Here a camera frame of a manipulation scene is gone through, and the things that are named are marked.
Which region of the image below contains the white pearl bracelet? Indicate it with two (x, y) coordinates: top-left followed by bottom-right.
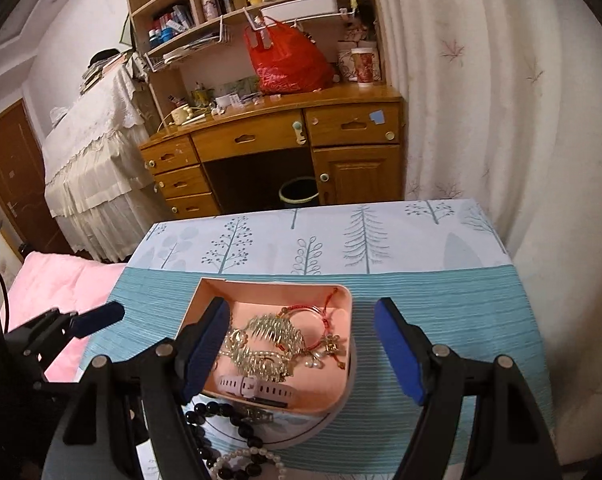
(209, 446), (287, 480)

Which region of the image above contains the cream floral curtain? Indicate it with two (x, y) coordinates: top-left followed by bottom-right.
(378, 0), (602, 464)

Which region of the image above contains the tree print tablecloth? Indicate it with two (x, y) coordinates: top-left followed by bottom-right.
(84, 200), (552, 479)

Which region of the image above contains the lace covered furniture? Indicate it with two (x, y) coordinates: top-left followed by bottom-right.
(42, 66), (170, 262)

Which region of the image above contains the wooden desk with hutch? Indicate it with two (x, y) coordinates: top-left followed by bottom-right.
(128, 0), (406, 219)

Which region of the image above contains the pink smart watch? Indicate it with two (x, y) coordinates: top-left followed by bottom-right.
(216, 375), (297, 408)

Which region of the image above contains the pink jewelry tray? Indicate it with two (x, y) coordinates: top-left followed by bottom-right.
(181, 278), (353, 417)

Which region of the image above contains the gold rhinestone hair comb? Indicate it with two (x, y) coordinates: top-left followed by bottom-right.
(219, 313), (307, 382)

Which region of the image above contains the red string bracelet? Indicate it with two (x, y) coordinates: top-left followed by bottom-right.
(278, 286), (348, 371)

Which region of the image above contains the waste bin under desk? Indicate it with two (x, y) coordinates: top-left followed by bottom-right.
(278, 177), (319, 208)

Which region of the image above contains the small silver brooch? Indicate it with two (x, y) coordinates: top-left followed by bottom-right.
(243, 406), (274, 425)

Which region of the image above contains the black bead bracelet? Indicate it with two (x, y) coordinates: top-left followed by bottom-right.
(183, 400), (267, 480)

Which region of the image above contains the white box on shelf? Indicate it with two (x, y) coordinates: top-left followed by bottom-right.
(261, 0), (339, 22)

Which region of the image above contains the red patterned cup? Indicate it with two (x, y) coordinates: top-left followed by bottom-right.
(351, 47), (378, 87)

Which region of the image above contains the pink quilt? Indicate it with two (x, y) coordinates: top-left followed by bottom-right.
(0, 250), (128, 384)

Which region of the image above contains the brown wooden door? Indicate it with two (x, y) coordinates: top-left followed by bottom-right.
(0, 101), (72, 255)

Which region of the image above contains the red plastic bag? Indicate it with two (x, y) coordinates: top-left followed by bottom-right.
(243, 20), (335, 94)

